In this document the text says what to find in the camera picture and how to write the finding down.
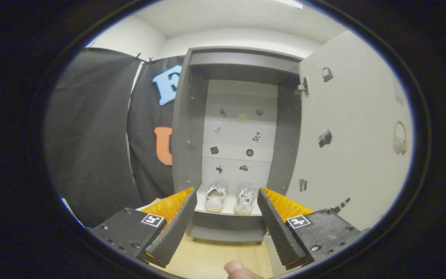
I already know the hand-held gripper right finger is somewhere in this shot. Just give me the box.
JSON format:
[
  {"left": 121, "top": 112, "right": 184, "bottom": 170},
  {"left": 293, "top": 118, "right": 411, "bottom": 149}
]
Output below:
[{"left": 257, "top": 188, "right": 371, "bottom": 270}]

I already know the beige shoe cabinet door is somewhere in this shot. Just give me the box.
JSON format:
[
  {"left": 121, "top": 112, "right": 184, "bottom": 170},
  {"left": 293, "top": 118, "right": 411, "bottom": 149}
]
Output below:
[{"left": 264, "top": 30, "right": 415, "bottom": 277}]

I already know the grey shoe cabinet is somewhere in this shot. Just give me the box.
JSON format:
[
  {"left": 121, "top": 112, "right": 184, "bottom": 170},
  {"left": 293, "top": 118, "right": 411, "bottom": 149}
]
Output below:
[{"left": 172, "top": 46, "right": 305, "bottom": 245}]

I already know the black backdrop cloth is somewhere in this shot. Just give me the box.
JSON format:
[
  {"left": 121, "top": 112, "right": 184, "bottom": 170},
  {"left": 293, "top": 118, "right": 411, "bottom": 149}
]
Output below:
[{"left": 45, "top": 47, "right": 185, "bottom": 229}]

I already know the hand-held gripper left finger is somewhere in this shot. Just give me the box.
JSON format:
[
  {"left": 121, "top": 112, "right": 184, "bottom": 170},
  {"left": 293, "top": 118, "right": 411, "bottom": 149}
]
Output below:
[{"left": 87, "top": 187, "right": 197, "bottom": 269}]

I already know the long ceiling light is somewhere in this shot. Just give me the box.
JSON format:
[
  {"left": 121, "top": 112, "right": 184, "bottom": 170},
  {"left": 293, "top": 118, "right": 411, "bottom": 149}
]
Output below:
[{"left": 273, "top": 0, "right": 303, "bottom": 9}]

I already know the metal door hinge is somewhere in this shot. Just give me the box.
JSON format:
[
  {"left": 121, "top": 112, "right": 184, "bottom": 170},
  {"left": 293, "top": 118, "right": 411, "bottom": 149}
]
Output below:
[{"left": 295, "top": 76, "right": 310, "bottom": 96}]

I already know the white shoe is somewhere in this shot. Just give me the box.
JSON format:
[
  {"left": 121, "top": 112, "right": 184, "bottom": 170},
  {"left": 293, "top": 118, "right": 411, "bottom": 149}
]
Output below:
[
  {"left": 234, "top": 186, "right": 257, "bottom": 215},
  {"left": 205, "top": 182, "right": 228, "bottom": 212}
]

